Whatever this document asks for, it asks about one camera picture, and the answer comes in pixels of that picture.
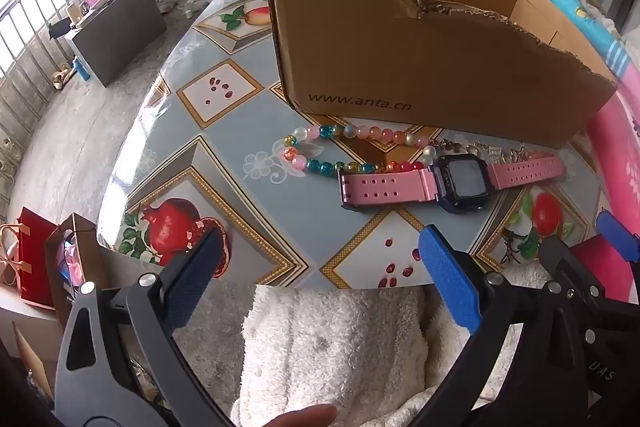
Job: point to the person's left hand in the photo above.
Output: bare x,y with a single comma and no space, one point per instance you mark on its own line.
305,417

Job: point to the silver bar earrings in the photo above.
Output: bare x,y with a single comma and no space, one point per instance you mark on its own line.
470,148

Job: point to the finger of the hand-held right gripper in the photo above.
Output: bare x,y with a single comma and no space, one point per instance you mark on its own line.
562,264
620,237

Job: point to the metal railing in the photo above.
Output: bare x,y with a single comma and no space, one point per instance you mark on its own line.
30,37

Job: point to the brown paper bag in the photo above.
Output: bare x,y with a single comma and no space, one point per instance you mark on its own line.
65,267

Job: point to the grey cabinet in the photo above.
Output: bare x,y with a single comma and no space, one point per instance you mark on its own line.
120,32

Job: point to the brown cardboard box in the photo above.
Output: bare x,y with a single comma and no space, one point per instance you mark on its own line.
425,72

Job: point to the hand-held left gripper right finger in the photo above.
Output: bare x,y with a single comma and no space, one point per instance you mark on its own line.
447,277

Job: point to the red paper bag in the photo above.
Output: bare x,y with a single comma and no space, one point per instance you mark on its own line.
37,257

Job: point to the white fluffy towel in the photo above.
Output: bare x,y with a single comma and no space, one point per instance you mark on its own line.
325,347

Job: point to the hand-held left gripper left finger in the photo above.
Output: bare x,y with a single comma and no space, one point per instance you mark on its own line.
195,277

